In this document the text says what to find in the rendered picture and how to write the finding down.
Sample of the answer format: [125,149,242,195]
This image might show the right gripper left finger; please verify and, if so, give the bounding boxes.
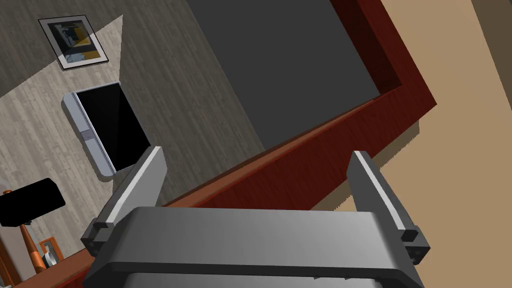
[80,145,168,258]

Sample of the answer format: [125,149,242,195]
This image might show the small orange picture frame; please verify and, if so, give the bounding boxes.
[38,236,65,268]

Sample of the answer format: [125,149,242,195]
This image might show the black shade table lamp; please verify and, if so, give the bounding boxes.
[0,177,67,275]

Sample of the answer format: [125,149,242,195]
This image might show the framed wall picture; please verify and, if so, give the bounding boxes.
[38,14,110,71]

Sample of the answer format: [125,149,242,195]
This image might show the grey wall television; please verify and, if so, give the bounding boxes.
[61,81,152,179]

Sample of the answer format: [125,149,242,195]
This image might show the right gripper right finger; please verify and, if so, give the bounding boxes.
[346,150,431,266]

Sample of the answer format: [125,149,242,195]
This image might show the dark grey door leaf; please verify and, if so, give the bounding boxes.
[185,0,382,152]

